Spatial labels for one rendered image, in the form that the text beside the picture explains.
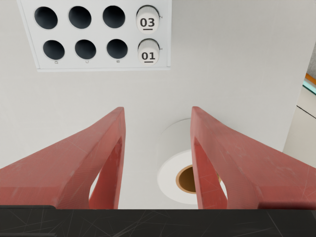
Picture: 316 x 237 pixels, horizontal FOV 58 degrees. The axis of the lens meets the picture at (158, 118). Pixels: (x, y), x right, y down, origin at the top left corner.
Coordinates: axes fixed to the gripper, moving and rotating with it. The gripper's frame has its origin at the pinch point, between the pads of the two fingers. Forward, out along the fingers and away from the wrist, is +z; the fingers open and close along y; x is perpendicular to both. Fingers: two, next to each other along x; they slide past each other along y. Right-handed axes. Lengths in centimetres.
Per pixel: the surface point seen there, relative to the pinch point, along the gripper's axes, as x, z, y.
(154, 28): -2.6, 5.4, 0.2
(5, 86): 3.6, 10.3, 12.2
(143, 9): -3.5, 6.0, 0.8
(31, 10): -3.3, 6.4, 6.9
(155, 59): -0.8, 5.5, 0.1
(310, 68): 40, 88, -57
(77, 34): -1.9, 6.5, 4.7
